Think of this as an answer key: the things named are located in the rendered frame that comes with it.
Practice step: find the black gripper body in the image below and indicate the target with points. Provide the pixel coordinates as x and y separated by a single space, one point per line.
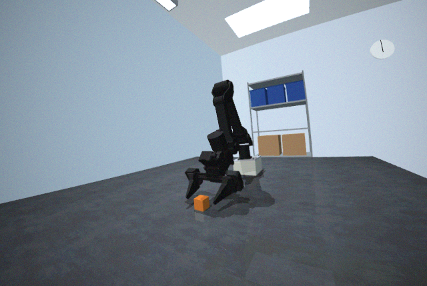
215 176

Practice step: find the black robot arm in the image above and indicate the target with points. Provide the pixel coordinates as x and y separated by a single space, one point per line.
224 142

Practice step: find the orange block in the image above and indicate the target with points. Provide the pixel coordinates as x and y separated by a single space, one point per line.
201 203

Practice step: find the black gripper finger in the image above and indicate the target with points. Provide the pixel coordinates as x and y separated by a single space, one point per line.
193 185
227 188

